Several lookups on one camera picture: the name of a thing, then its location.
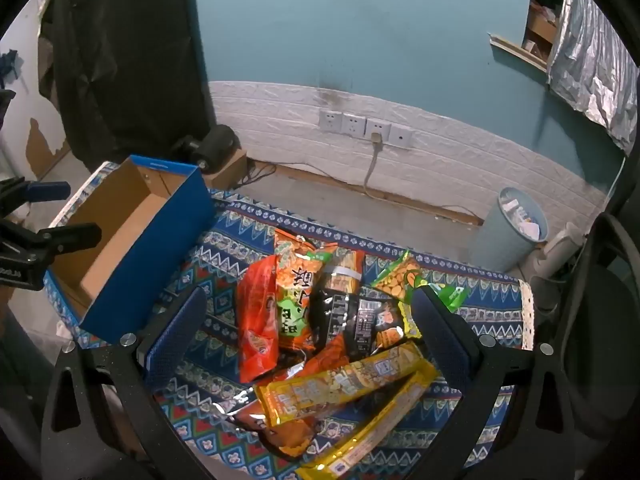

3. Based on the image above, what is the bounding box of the green peanut snack bag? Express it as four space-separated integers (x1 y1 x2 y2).
371 252 466 339

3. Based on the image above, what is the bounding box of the black snack bag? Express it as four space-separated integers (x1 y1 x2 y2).
309 272 408 361

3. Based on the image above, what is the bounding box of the red-orange snack bag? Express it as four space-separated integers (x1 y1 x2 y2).
236 255 279 384

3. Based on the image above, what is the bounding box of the patterned blue tablecloth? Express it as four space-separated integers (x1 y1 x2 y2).
43 160 536 480

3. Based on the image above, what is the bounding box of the blue cardboard box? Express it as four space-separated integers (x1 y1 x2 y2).
44 156 215 348

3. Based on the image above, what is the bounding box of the yellow snack pack upper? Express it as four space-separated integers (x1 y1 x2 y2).
256 341 428 428

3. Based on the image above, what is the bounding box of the yellow snack pack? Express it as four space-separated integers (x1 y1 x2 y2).
256 341 428 428
296 362 438 479

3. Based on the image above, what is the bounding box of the orange noodle snack bag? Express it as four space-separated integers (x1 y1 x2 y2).
319 248 364 294

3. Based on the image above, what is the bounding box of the light blue trash bin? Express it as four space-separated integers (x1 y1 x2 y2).
469 188 549 272

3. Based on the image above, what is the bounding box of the black chair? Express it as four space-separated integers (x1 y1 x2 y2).
555 214 639 440

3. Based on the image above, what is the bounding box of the orange silver snack bag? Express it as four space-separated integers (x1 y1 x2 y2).
211 331 352 461

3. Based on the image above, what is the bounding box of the orange green snack bag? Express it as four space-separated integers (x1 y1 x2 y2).
273 229 336 352

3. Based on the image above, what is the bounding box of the black curtain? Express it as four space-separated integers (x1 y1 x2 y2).
42 0 213 170

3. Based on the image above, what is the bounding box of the yellow snack pack lower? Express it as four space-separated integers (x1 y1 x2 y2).
296 362 438 479

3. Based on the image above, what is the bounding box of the small cardboard box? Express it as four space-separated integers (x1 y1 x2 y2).
203 148 247 190

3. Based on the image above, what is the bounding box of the black round device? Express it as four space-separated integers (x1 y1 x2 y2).
170 125 239 174

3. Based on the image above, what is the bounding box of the silver foil curtain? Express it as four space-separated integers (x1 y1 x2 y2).
547 0 639 154

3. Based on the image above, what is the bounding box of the white wall socket strip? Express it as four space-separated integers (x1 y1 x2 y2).
318 108 413 148

